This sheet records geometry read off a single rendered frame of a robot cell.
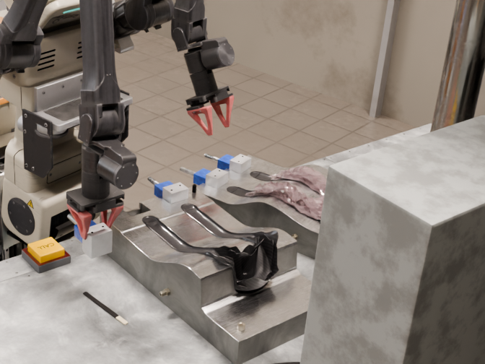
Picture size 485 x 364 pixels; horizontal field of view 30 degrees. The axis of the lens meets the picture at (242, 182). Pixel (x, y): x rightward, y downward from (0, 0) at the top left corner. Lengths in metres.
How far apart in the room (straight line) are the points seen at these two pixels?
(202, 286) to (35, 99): 0.66
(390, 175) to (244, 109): 3.82
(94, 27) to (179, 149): 2.67
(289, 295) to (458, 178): 0.87
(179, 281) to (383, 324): 0.84
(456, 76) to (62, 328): 0.95
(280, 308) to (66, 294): 0.46
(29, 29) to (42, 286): 0.54
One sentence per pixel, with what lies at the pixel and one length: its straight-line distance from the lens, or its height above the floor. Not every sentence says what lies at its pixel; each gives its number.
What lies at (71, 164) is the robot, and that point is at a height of 0.85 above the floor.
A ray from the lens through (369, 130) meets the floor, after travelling 4.80.
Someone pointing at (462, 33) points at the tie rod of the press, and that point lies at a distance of 1.35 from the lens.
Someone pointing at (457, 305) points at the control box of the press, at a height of 1.33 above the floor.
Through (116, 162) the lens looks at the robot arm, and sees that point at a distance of 1.73.
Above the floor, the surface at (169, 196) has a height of 0.90.
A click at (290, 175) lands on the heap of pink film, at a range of 2.26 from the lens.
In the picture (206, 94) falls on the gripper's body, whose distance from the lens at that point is 2.21.
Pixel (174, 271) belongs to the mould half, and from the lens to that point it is 1.86.
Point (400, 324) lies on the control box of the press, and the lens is 1.06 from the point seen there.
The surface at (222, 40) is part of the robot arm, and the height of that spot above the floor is 1.22.
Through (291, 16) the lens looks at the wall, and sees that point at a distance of 5.18.
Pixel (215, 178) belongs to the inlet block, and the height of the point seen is 0.88.
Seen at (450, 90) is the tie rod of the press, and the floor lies 1.46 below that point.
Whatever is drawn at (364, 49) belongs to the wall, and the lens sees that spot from 4.96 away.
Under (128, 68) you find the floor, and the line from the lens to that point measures 5.31.
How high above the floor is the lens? 1.94
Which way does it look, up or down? 28 degrees down
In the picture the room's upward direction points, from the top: 5 degrees clockwise
